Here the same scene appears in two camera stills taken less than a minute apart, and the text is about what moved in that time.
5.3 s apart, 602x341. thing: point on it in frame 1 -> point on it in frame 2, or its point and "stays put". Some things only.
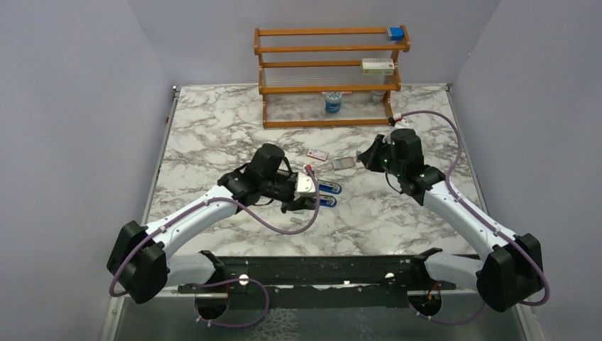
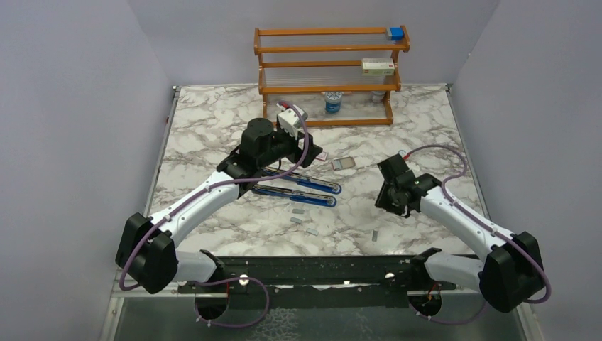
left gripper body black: x=279 y=189 -> x=284 y=145
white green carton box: x=378 y=67 stays put
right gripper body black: x=395 y=166 -> x=387 y=199
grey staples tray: x=343 y=163 stays put
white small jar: x=378 y=96 stays put
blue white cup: x=333 y=101 stays put
